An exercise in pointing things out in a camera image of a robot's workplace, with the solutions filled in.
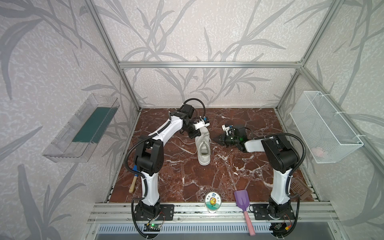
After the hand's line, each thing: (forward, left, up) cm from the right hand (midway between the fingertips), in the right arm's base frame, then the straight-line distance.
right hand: (212, 135), depth 95 cm
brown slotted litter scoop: (-30, -46, -8) cm, 56 cm away
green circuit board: (-47, +31, -7) cm, 57 cm away
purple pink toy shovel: (-35, -14, -6) cm, 39 cm away
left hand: (+2, +7, +5) cm, 9 cm away
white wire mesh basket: (-12, -48, +26) cm, 56 cm away
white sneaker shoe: (-16, +5, +1) cm, 17 cm away
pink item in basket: (-18, -51, +12) cm, 55 cm away
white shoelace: (-2, +5, 0) cm, 5 cm away
